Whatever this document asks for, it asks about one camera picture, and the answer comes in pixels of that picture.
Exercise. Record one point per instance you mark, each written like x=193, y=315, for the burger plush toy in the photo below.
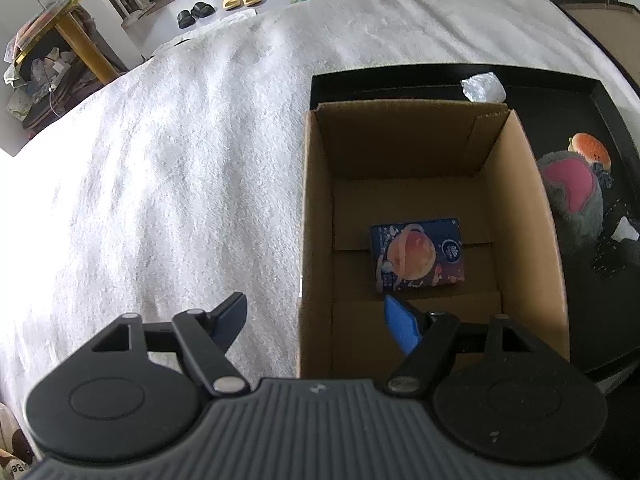
x=590, y=147

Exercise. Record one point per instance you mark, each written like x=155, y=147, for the round glass table gold legs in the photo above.
x=87, y=52

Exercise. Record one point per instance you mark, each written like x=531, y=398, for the white floor appliance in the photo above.
x=125, y=2

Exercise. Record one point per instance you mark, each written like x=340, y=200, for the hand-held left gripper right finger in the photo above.
x=400, y=321

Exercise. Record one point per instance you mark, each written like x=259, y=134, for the dark chair with clutter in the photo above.
x=37, y=90

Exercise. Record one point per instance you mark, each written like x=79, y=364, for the white fluffy blanket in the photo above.
x=175, y=185

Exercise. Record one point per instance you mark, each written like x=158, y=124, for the flat brown cardboard sheet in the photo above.
x=610, y=25

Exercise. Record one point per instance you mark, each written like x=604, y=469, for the black tray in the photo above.
x=550, y=110

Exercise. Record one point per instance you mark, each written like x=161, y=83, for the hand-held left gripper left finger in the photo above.
x=232, y=316

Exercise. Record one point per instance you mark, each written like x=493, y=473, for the brown cardboard box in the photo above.
x=320, y=210

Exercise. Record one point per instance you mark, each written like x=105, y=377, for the blue printed tissue packet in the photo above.
x=417, y=255

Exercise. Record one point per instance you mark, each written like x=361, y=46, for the white plastic packet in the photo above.
x=482, y=87

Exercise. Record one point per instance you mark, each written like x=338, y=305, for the black dotted fabric item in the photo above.
x=615, y=257

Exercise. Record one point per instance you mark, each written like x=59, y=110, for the grey and pink plush toy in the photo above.
x=567, y=187

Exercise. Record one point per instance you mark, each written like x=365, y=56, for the black slipper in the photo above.
x=186, y=19
x=203, y=9

